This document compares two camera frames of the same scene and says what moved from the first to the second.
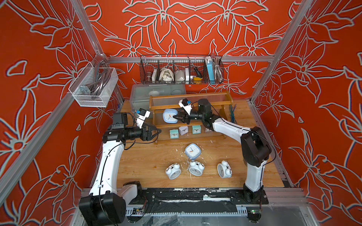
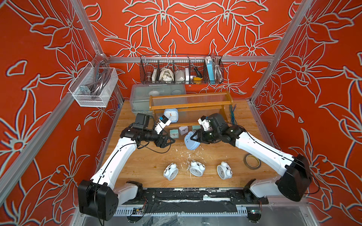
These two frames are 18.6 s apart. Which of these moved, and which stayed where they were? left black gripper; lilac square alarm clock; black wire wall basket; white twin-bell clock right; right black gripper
Moved: right black gripper; left black gripper
Stayed: black wire wall basket; white twin-bell clock right; lilac square alarm clock
